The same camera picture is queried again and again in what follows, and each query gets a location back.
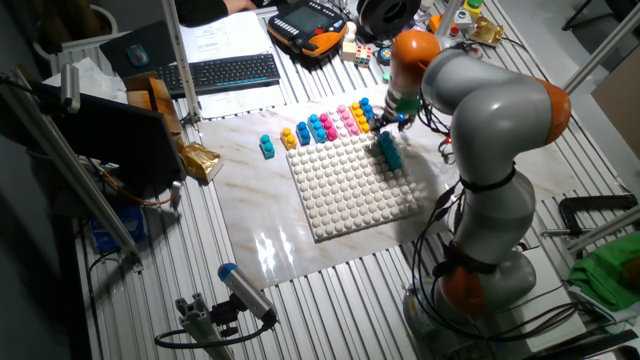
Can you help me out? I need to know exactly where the light blue three-stud block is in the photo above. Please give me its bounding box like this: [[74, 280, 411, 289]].
[[307, 113, 329, 145]]

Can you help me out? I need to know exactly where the black camera cable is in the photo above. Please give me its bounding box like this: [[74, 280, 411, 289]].
[[153, 319, 276, 350]]

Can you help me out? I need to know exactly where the black clamp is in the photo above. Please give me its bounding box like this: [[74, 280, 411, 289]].
[[558, 193, 640, 236]]

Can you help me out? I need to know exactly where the yellow four-stud block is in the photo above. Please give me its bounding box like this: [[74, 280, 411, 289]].
[[349, 101, 372, 135]]

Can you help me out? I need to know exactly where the magenta three-stud block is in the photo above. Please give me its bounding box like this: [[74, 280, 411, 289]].
[[318, 112, 340, 143]]

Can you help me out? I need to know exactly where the brown cardboard sheet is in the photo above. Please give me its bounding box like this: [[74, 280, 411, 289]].
[[591, 47, 640, 161]]

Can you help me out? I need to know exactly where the silver camera on strut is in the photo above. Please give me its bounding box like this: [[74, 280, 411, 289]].
[[59, 62, 82, 115]]

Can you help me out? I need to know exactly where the yellow two-stud block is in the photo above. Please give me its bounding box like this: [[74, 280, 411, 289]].
[[279, 126, 298, 151]]

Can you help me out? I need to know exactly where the orange cable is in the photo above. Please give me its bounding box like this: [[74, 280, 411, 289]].
[[79, 157, 174, 207]]

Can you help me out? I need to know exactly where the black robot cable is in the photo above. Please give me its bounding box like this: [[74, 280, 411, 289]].
[[409, 94, 581, 346], [409, 89, 581, 346]]

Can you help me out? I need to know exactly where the printed paper sheet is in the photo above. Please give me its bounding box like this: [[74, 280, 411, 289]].
[[197, 84, 286, 120], [179, 10, 274, 64]]

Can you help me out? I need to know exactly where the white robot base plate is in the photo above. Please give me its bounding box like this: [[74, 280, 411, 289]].
[[499, 244, 587, 354]]

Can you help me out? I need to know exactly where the silver camera blue end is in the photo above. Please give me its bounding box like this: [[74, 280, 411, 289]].
[[217, 262, 279, 326]]

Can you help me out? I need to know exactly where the person forearm black sleeve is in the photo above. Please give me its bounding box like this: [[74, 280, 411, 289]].
[[174, 0, 232, 28]]

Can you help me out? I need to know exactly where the gold foil bag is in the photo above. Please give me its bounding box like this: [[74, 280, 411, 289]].
[[179, 141, 225, 184]]

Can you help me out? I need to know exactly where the green cloth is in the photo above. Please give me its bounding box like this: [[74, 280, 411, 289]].
[[567, 232, 640, 312]]

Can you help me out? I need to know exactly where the black mouse pad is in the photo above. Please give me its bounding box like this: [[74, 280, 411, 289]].
[[98, 19, 179, 79]]

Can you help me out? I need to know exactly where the Rubik's cube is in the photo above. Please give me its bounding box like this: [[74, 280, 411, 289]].
[[353, 44, 374, 69]]

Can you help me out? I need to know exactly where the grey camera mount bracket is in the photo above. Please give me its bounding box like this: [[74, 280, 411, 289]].
[[174, 292, 236, 360]]

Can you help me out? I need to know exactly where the black monitor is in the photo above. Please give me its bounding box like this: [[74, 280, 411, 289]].
[[0, 82, 187, 189]]

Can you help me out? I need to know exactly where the blue packet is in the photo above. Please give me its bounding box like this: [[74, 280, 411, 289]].
[[89, 204, 147, 254]]

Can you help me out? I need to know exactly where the brown cardboard box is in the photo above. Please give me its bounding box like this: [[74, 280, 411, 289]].
[[122, 71, 184, 137]]

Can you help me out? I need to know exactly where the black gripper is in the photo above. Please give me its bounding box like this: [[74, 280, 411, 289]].
[[372, 108, 419, 134]]

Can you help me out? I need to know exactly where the black filament spool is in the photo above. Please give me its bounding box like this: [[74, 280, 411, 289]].
[[356, 0, 423, 44]]

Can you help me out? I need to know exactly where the person hand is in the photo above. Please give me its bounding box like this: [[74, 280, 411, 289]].
[[223, 0, 259, 14]]

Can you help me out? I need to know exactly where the white studded baseplate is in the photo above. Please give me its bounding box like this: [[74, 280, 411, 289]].
[[285, 132, 424, 244]]

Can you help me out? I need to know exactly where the aluminium frame strut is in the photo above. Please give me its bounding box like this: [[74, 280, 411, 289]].
[[160, 0, 202, 124], [567, 204, 640, 254], [562, 4, 640, 96], [0, 67, 145, 274]]

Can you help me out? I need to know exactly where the black computer keyboard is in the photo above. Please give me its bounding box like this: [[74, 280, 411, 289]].
[[149, 52, 282, 100]]

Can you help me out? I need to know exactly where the grey button box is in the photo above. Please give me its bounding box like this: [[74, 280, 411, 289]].
[[452, 8, 474, 30]]

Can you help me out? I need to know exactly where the dark computer mouse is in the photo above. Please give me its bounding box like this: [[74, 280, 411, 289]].
[[125, 43, 151, 69]]

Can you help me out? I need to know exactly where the gold crinkled object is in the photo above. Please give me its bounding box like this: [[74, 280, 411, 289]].
[[469, 15, 505, 46]]

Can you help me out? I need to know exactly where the teal four-stud block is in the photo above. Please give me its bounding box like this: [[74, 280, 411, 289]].
[[377, 130, 404, 173]]

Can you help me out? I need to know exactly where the teal two-stud block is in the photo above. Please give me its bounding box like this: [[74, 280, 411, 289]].
[[258, 133, 276, 160]]

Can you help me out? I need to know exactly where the marble pattern board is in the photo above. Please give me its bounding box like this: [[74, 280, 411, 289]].
[[197, 82, 584, 292]]

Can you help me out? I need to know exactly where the light pink four-stud block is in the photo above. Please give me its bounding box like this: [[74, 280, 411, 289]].
[[336, 103, 361, 137]]

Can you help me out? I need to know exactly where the black orange teach pendant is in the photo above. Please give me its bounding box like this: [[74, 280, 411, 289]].
[[266, 0, 349, 59]]

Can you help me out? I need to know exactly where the silver post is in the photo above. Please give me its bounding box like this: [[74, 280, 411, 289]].
[[435, 0, 462, 37]]

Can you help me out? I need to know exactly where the white four-stud block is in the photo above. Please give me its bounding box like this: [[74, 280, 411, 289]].
[[328, 109, 351, 140]]

